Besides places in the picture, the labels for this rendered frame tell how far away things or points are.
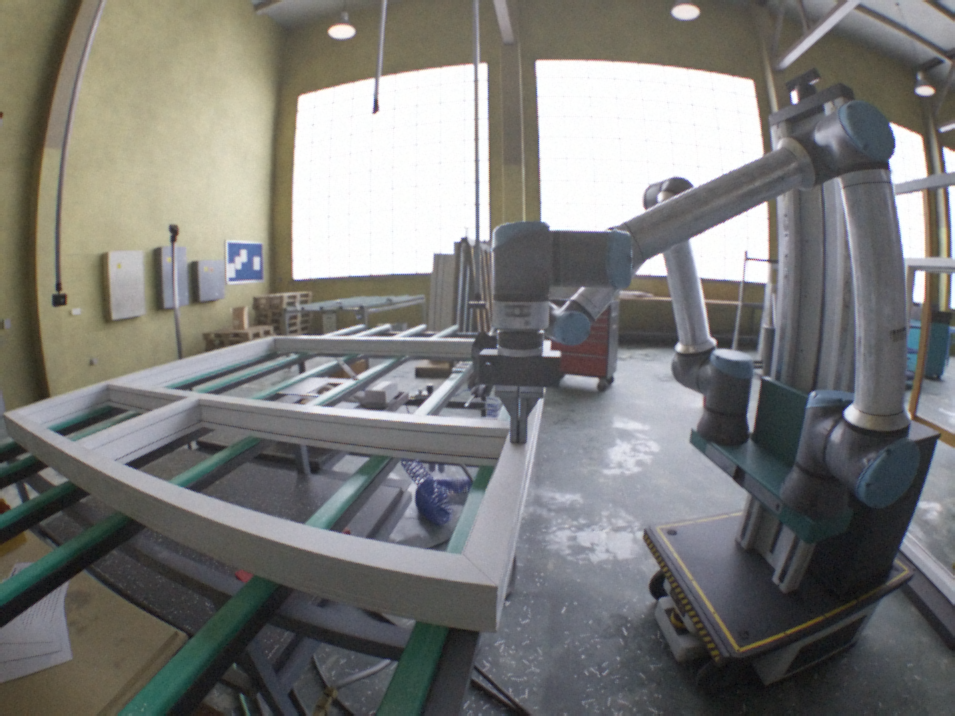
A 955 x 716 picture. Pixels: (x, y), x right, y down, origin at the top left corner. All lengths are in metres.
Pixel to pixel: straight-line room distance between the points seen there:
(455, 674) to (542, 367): 0.45
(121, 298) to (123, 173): 2.12
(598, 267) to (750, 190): 0.37
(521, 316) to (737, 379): 0.88
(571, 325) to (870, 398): 0.72
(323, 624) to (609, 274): 0.60
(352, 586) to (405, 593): 0.06
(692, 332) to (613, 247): 0.87
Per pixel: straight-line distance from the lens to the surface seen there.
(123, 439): 1.04
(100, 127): 7.95
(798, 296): 1.37
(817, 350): 1.34
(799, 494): 1.07
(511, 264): 0.62
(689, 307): 1.43
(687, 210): 0.79
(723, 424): 1.38
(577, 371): 4.53
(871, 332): 0.83
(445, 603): 0.44
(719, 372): 1.35
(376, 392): 1.98
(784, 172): 0.88
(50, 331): 6.64
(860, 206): 0.82
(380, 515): 1.16
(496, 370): 0.66
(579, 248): 0.61
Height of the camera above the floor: 1.21
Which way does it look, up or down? 11 degrees down
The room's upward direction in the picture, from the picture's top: straight up
